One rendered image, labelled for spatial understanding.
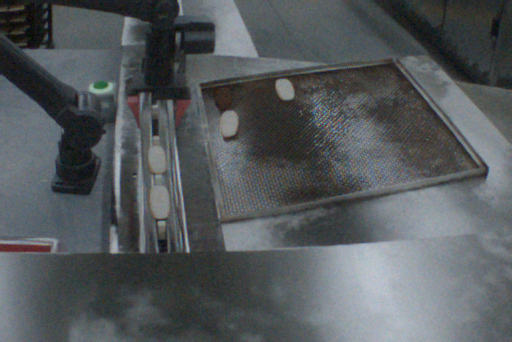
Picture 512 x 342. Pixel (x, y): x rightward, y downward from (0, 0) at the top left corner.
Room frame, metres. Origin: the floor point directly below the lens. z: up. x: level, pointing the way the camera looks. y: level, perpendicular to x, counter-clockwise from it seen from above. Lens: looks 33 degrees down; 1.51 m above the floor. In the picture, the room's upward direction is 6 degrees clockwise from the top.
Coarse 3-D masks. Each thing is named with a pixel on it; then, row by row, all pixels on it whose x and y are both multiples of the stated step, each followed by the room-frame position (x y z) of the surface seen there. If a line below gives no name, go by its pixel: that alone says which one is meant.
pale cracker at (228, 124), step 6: (222, 114) 1.13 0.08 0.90; (228, 114) 1.12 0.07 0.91; (234, 114) 1.12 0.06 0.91; (222, 120) 1.10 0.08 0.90; (228, 120) 1.09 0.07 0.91; (234, 120) 1.09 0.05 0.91; (222, 126) 1.07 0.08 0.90; (228, 126) 1.07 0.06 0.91; (234, 126) 1.07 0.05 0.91; (222, 132) 1.05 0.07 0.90; (228, 132) 1.05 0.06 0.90; (234, 132) 1.05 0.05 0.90
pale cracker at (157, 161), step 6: (150, 150) 1.03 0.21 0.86; (156, 150) 1.03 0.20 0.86; (162, 150) 1.03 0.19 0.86; (150, 156) 1.01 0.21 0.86; (156, 156) 1.01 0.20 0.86; (162, 156) 1.01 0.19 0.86; (150, 162) 0.98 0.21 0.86; (156, 162) 0.98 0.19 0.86; (162, 162) 0.99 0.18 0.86; (150, 168) 0.97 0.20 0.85; (156, 168) 0.97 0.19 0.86; (162, 168) 0.97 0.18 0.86
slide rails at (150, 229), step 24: (144, 96) 1.28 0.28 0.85; (144, 120) 1.16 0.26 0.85; (144, 144) 1.06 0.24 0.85; (168, 144) 1.07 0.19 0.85; (144, 168) 0.97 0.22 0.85; (168, 168) 0.98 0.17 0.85; (144, 192) 0.90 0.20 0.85; (168, 192) 0.90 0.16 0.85; (144, 216) 0.82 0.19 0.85; (168, 216) 0.83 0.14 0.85; (168, 240) 0.77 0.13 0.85
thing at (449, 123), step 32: (352, 64) 1.35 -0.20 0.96; (384, 64) 1.36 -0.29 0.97; (352, 96) 1.20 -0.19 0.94; (384, 96) 1.20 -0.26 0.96; (416, 96) 1.19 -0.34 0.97; (320, 128) 1.06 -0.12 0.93; (384, 128) 1.06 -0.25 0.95; (416, 128) 1.06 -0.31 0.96; (448, 128) 1.05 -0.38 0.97; (224, 160) 0.97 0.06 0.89; (256, 160) 0.96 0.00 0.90; (384, 160) 0.95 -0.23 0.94; (416, 160) 0.94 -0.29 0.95; (480, 160) 0.93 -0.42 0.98; (320, 192) 0.86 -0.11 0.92; (352, 192) 0.85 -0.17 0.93; (384, 192) 0.84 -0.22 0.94
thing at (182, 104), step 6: (174, 90) 0.99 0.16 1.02; (156, 96) 0.98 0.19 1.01; (162, 96) 0.98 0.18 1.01; (168, 96) 0.99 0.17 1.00; (174, 96) 0.99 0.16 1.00; (180, 96) 0.99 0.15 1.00; (186, 96) 1.00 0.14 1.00; (180, 102) 0.99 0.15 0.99; (186, 102) 0.99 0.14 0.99; (180, 108) 1.00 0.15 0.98; (180, 114) 1.00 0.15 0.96
